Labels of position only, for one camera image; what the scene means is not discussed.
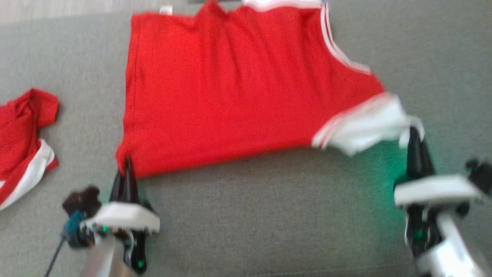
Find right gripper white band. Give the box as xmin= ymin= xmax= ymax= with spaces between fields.
xmin=394 ymin=127 xmax=483 ymax=257

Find red shorts with white stripe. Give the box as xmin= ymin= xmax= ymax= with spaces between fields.
xmin=0 ymin=88 xmax=60 ymax=211

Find thin black cable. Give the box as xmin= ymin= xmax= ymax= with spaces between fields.
xmin=44 ymin=235 xmax=66 ymax=277

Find red jersey with white sleeves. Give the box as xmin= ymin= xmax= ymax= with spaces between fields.
xmin=115 ymin=0 xmax=426 ymax=180

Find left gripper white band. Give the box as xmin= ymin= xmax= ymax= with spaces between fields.
xmin=86 ymin=156 xmax=160 ymax=275

